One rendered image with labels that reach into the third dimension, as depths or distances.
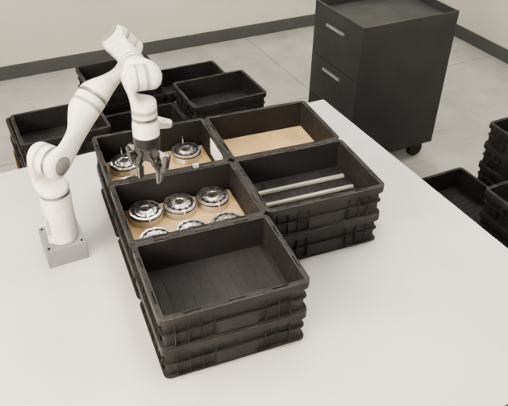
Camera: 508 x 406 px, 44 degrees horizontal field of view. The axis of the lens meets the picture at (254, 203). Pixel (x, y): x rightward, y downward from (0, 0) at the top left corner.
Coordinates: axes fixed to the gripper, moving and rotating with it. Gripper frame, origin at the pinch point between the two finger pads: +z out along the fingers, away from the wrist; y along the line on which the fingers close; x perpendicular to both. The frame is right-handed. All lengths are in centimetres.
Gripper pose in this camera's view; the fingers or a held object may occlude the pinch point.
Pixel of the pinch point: (150, 176)
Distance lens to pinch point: 187.1
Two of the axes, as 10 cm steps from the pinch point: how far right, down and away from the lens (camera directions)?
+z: -0.3, 8.0, 6.0
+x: 4.0, -5.4, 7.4
